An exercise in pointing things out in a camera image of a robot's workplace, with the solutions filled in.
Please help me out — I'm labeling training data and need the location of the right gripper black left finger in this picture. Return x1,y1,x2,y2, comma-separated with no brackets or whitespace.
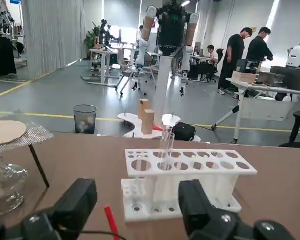
0,178,99,240

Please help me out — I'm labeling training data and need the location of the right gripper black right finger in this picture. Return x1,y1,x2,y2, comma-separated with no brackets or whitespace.
178,179,297,240

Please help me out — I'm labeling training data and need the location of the white test tube rack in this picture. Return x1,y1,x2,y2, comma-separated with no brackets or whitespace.
121,148,258,223

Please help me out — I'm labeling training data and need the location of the glass test tube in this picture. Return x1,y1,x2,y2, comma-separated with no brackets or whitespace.
160,125,171,166
167,132,176,163

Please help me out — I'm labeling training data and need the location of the black bag on floor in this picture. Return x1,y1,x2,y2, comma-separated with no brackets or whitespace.
172,121,197,142

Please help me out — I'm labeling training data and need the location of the black mesh waste bin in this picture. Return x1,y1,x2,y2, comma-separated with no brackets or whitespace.
72,104,98,135

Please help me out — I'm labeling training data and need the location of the wooden block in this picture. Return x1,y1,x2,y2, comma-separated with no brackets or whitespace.
141,109,156,136
137,98,150,121

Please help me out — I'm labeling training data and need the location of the black stool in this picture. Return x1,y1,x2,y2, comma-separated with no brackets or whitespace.
279,111,300,148

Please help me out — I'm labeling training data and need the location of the white work table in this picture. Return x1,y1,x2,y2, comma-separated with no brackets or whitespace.
226,76,300,145

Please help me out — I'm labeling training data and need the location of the wooden box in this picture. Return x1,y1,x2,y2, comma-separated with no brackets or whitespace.
231,70,260,85

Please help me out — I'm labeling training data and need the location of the person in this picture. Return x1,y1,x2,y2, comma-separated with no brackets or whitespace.
246,26,275,72
217,26,254,96
205,44,220,73

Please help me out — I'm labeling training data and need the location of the dark green crate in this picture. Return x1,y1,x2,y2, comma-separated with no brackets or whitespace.
269,65,300,92

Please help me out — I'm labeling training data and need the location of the white office desk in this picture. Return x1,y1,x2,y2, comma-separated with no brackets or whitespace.
88,46,141,88

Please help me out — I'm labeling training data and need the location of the grey curtain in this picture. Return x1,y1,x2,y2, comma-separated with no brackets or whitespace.
22,0,88,81

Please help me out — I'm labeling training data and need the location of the green potted plant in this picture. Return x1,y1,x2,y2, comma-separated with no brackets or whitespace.
83,26,101,50

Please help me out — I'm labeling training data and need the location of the white humanoid robot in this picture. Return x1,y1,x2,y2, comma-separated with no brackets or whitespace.
286,31,300,70

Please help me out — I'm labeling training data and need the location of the humanoid robot on stand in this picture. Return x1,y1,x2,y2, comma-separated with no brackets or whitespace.
134,0,201,131

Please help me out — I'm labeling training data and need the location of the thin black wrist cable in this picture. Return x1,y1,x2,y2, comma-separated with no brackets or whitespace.
82,229,127,240

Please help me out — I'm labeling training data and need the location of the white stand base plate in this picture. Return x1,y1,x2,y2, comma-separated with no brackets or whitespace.
117,111,201,143

